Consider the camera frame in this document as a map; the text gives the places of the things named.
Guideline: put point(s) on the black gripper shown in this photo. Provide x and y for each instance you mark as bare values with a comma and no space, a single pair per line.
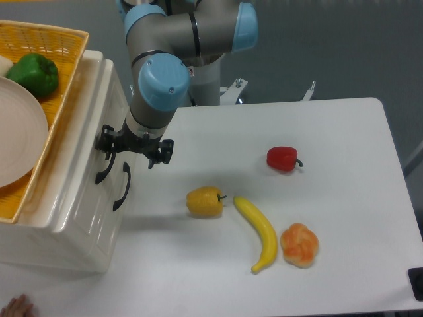
157,151

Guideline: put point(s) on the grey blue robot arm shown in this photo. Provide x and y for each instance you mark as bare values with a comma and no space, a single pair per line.
161,37

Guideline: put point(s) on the white drawer cabinet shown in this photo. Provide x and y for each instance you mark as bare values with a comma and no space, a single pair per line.
32,240

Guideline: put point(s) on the person's hand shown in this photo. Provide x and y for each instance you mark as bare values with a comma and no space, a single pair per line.
18,307

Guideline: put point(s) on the yellow bell pepper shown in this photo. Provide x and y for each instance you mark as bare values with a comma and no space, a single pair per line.
206,201

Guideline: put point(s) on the beige plate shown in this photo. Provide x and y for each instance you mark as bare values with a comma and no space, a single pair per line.
24,131

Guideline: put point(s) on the green bell pepper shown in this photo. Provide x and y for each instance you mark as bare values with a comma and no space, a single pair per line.
36,74

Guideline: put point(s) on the yellow woven basket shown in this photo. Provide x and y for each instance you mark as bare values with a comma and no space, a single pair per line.
65,47

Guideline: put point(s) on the red bell pepper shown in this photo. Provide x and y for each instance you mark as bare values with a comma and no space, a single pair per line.
283,158

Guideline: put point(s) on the white round vegetable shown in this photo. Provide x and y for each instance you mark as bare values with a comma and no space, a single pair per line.
5,65

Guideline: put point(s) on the yellow banana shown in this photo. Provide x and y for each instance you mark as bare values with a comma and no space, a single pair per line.
264,229

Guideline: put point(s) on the orange knotted bread roll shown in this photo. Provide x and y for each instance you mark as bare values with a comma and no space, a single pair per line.
300,245

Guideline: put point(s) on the black object at table edge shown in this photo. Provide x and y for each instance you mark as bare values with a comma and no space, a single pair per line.
415,276

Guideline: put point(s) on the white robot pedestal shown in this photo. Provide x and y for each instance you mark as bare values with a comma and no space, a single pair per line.
205,77

